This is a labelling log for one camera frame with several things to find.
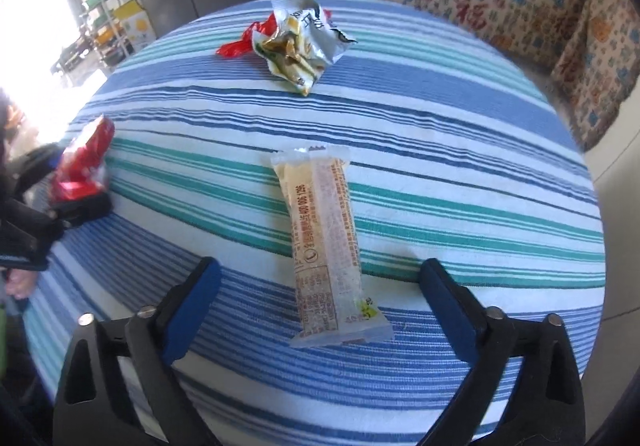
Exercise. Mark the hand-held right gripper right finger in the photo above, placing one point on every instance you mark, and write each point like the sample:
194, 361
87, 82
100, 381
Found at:
452, 311

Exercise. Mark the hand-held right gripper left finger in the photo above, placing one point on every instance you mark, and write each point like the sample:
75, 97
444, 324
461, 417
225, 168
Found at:
195, 311

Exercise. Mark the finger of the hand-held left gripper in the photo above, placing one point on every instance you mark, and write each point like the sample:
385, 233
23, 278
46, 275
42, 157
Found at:
40, 166
82, 211

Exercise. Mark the red foil bag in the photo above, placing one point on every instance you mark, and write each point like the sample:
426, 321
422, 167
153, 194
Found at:
82, 161

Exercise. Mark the translucent snack bar wrapper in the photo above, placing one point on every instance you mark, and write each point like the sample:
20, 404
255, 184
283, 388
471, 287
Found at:
325, 236

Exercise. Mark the person's left hand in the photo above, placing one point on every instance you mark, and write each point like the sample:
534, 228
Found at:
19, 283

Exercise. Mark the metal storage rack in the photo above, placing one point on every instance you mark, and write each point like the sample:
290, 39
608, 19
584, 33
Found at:
97, 26

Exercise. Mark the striped tablecloth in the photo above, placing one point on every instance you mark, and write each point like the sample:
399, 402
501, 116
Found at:
425, 151

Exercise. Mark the white and yellow cardboard box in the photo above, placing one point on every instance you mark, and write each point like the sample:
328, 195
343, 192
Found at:
135, 23

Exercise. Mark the red plastic bag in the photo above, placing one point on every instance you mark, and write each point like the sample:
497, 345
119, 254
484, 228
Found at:
235, 45

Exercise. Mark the silver snack wrapper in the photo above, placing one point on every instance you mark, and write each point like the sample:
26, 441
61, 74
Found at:
300, 41

